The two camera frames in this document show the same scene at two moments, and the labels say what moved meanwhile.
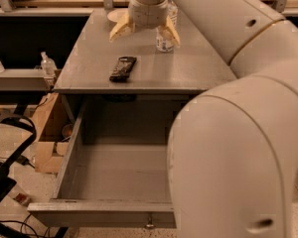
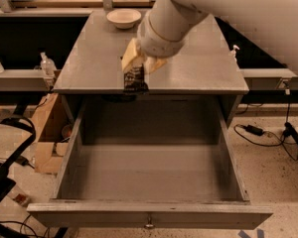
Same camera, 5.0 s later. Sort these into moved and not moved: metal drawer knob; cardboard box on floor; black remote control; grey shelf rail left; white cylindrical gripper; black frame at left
Moved: black remote control; white cylindrical gripper
Not moved: cardboard box on floor; metal drawer knob; grey shelf rail left; black frame at left
